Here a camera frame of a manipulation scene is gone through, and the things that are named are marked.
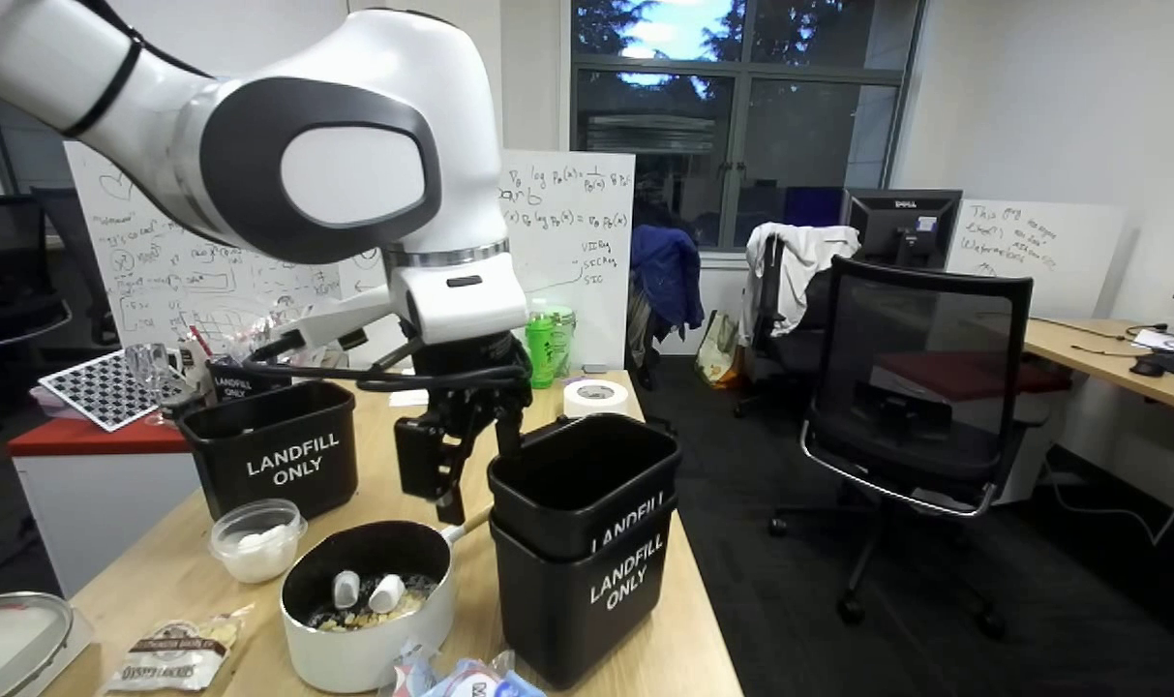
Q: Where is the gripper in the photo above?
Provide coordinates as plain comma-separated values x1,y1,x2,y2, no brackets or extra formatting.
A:
393,332,535,527

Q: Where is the black bin nested inside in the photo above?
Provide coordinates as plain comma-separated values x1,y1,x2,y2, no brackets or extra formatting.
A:
487,413,685,563

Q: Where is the black bin with white print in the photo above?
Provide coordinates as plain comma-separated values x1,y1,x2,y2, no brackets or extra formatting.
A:
177,379,360,523

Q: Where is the black bin holding nested bin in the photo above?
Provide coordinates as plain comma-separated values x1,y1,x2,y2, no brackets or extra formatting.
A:
489,501,680,691

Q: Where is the small black bin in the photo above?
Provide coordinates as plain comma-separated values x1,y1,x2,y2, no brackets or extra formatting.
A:
206,356,293,404

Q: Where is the green bottle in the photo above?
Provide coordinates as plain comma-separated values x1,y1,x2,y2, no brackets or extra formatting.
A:
525,310,557,391

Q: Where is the roll of white tape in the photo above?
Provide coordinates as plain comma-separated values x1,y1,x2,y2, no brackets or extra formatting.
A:
561,378,631,420

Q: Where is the large whiteboard with writing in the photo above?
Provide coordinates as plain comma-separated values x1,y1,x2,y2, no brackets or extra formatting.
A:
63,140,637,377

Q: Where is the crinkled clear plastic bag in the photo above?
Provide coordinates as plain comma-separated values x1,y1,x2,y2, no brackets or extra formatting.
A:
221,294,315,366

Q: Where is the clear plastic container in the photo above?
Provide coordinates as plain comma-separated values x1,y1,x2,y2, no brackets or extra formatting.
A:
208,499,310,585

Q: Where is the blue and white plastic packet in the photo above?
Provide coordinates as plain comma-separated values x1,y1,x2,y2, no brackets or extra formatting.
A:
381,647,549,697

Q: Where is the blue jacket on chair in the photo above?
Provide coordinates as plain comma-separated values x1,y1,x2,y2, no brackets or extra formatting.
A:
627,224,707,390

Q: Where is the shopping bag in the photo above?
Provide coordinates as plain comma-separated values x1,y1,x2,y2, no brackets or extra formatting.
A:
694,309,743,390

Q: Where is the clear drinking glass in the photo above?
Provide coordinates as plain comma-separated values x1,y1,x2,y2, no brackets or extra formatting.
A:
124,343,179,428

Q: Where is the office chair with white jacket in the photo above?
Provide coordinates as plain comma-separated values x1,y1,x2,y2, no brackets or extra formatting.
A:
734,222,864,420

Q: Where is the packet of crackers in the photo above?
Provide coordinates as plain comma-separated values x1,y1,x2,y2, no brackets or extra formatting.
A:
97,610,249,695

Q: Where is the checkerboard calibration board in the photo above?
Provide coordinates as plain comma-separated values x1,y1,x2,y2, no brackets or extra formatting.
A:
37,348,166,434

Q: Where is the white cabinet with red top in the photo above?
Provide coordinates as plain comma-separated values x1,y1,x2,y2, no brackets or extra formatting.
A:
7,414,203,598

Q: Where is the window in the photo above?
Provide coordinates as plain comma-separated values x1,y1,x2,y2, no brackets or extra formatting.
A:
567,0,928,255

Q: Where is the black mesh office chair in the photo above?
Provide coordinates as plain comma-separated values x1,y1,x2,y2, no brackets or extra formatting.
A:
767,255,1054,642

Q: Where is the glass pot lid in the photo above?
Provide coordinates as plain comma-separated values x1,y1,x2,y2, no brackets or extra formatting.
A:
0,591,75,697

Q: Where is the small whiteboard with writing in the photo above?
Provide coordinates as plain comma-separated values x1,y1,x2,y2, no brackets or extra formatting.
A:
944,197,1130,321

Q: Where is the wooden desk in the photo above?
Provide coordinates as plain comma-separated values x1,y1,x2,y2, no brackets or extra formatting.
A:
1020,317,1174,420

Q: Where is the white pot with wooden handle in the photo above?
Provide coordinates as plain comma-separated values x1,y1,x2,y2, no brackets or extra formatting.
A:
278,503,497,695

